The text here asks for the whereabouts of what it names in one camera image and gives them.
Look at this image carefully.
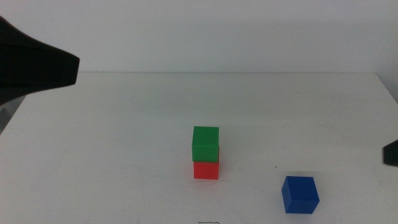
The blue cube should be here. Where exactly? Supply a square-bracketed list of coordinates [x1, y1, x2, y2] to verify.
[281, 175, 320, 215]

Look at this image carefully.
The red cube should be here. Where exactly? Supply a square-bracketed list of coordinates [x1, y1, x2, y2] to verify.
[193, 160, 220, 180]

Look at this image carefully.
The green cube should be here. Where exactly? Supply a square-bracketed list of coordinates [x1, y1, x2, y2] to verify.
[192, 126, 220, 163]

